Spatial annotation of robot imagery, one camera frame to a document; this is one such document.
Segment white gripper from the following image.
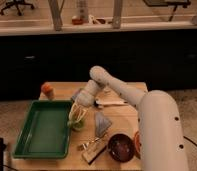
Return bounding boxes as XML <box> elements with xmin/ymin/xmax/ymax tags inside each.
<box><xmin>69</xmin><ymin>80</ymin><xmax>104</xmax><ymax>122</ymax></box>

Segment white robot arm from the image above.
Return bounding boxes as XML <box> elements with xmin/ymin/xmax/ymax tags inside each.
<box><xmin>69</xmin><ymin>66</ymin><xmax>189</xmax><ymax>171</ymax></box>

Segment orange plastic cup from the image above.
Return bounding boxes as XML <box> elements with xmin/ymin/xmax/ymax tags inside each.
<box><xmin>41</xmin><ymin>82</ymin><xmax>54</xmax><ymax>100</ymax></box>

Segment grey triangular cloth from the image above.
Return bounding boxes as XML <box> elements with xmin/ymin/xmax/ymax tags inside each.
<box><xmin>95</xmin><ymin>112</ymin><xmax>112</xmax><ymax>138</ymax></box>

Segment metal tongs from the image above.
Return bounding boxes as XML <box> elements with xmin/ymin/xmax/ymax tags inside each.
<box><xmin>77</xmin><ymin>134</ymin><xmax>107</xmax><ymax>151</ymax></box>

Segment green plastic tray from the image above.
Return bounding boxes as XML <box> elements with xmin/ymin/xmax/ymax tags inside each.
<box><xmin>13</xmin><ymin>100</ymin><xmax>72</xmax><ymax>159</ymax></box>

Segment wooden block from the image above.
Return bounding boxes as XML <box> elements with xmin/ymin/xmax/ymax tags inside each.
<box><xmin>82</xmin><ymin>142</ymin><xmax>107</xmax><ymax>165</ymax></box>

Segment dark red bowl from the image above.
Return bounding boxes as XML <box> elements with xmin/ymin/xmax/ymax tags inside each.
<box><xmin>107</xmin><ymin>133</ymin><xmax>135</xmax><ymax>163</ymax></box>

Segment orange plate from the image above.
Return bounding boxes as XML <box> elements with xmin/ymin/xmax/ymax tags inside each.
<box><xmin>133</xmin><ymin>131</ymin><xmax>141</xmax><ymax>159</ymax></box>

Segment black stand left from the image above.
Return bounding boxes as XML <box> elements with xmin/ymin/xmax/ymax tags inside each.
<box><xmin>0</xmin><ymin>138</ymin><xmax>6</xmax><ymax>171</ymax></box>

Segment red white object background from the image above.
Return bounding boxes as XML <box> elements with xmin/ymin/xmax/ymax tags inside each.
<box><xmin>71</xmin><ymin>16</ymin><xmax>84</xmax><ymax>25</ymax></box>

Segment black office chair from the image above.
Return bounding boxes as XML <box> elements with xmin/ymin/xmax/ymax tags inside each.
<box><xmin>0</xmin><ymin>0</ymin><xmax>35</xmax><ymax>16</ymax></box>

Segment white handled utensil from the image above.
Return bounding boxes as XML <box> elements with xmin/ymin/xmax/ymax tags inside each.
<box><xmin>94</xmin><ymin>100</ymin><xmax>128</xmax><ymax>108</ymax></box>

